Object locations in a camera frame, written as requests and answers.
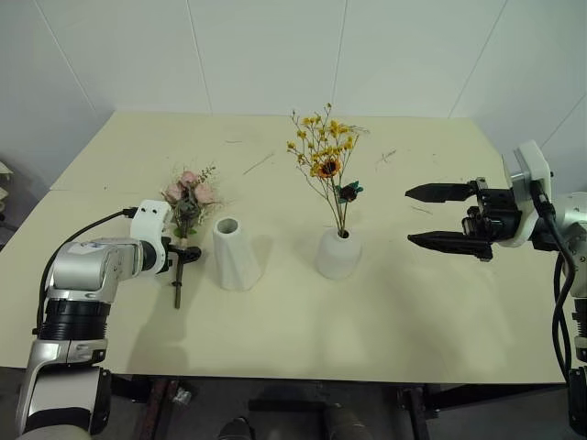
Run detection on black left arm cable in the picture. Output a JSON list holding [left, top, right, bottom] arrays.
[[38, 207, 138, 325]]

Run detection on beige stacked object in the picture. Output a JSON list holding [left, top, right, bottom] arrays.
[[0, 158, 14, 217]]

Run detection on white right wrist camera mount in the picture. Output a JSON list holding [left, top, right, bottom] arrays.
[[501, 139, 555, 249]]

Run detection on rusty red metal bar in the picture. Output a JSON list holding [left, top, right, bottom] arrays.
[[145, 378, 181, 440]]

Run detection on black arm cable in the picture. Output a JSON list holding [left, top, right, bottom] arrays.
[[38, 207, 138, 325], [530, 180, 580, 382]]

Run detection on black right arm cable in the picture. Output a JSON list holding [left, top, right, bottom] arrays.
[[530, 180, 580, 382]]

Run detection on dark rounded shape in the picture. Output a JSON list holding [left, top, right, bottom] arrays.
[[218, 416, 252, 440]]

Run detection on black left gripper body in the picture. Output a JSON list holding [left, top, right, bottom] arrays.
[[160, 242, 185, 268]]

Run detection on short white vase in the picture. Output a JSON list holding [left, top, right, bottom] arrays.
[[314, 227, 364, 281]]

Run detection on tall white ribbed vase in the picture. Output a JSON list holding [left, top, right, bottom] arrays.
[[212, 216, 263, 292]]

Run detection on long dry twig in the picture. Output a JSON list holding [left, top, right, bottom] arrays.
[[242, 153, 277, 176]]

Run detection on black table leg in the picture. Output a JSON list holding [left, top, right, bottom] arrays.
[[397, 387, 442, 440]]

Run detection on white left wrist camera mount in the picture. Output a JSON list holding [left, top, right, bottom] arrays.
[[128, 198, 173, 276]]

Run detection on pink rose bouquet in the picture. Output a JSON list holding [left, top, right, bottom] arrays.
[[160, 162, 219, 310]]

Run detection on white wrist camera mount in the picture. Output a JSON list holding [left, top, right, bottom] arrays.
[[128, 198, 173, 276], [501, 139, 555, 249]]

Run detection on yellow sunflower bouquet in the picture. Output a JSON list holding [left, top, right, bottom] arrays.
[[286, 103, 371, 239]]

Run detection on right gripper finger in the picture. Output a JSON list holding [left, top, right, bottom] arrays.
[[406, 230, 495, 264], [404, 181, 479, 204]]

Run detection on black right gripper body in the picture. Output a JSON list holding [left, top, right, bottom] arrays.
[[460, 175, 525, 245]]

